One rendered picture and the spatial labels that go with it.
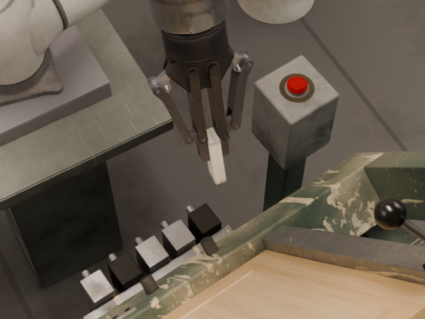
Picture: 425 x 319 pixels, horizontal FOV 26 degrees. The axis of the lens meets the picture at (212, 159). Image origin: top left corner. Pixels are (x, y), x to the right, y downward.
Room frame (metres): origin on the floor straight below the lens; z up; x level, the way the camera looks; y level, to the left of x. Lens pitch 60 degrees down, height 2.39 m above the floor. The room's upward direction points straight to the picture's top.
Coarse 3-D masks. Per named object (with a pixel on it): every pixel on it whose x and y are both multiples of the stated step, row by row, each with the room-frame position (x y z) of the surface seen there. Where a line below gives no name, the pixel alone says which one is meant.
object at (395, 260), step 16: (272, 240) 0.69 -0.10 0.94; (288, 240) 0.67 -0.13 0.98; (304, 240) 0.65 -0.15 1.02; (320, 240) 0.63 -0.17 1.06; (336, 240) 0.61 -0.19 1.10; (352, 240) 0.60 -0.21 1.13; (368, 240) 0.58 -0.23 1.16; (304, 256) 0.62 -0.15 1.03; (320, 256) 0.59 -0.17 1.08; (336, 256) 0.57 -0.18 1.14; (352, 256) 0.55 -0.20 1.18; (368, 256) 0.53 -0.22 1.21; (384, 256) 0.52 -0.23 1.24; (400, 256) 0.51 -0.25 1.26; (416, 256) 0.50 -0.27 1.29; (368, 272) 0.52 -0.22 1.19; (384, 272) 0.50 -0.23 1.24; (400, 272) 0.48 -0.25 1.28; (416, 272) 0.46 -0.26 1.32
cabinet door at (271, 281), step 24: (264, 264) 0.64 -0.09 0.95; (288, 264) 0.61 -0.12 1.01; (312, 264) 0.59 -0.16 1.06; (216, 288) 0.61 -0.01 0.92; (240, 288) 0.59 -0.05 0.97; (264, 288) 0.56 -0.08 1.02; (288, 288) 0.54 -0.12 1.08; (312, 288) 0.52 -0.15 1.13; (336, 288) 0.50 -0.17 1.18; (360, 288) 0.48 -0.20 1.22; (384, 288) 0.47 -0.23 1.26; (408, 288) 0.45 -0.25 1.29; (192, 312) 0.56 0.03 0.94; (216, 312) 0.53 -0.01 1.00; (240, 312) 0.51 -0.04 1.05; (264, 312) 0.49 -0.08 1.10; (288, 312) 0.48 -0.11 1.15; (312, 312) 0.46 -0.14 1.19; (336, 312) 0.44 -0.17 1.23; (360, 312) 0.43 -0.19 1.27; (384, 312) 0.41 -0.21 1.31; (408, 312) 0.40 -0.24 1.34
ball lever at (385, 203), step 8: (384, 200) 0.50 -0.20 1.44; (392, 200) 0.50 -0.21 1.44; (376, 208) 0.49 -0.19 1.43; (384, 208) 0.49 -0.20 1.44; (392, 208) 0.49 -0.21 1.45; (400, 208) 0.49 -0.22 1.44; (376, 216) 0.48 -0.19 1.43; (384, 216) 0.48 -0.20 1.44; (392, 216) 0.48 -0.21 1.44; (400, 216) 0.48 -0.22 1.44; (384, 224) 0.47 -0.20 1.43; (392, 224) 0.47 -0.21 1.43; (400, 224) 0.47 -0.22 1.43; (408, 224) 0.48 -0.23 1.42; (416, 232) 0.47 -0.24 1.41; (424, 232) 0.48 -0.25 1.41; (424, 240) 0.47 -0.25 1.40
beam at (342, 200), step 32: (352, 160) 0.90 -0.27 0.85; (320, 192) 0.80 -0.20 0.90; (352, 192) 0.81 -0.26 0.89; (256, 224) 0.76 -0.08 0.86; (288, 224) 0.74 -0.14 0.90; (320, 224) 0.75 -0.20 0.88; (352, 224) 0.76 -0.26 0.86; (224, 256) 0.67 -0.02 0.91; (160, 288) 0.63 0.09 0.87; (192, 288) 0.62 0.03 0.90
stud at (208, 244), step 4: (208, 236) 0.73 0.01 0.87; (204, 240) 0.72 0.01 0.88; (208, 240) 0.72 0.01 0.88; (212, 240) 0.72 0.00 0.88; (200, 244) 0.71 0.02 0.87; (204, 244) 0.71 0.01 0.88; (208, 244) 0.71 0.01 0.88; (212, 244) 0.71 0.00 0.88; (204, 248) 0.70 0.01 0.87; (208, 248) 0.70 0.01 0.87; (212, 248) 0.70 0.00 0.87; (216, 248) 0.70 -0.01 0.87; (208, 252) 0.70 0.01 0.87; (212, 252) 0.70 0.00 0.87
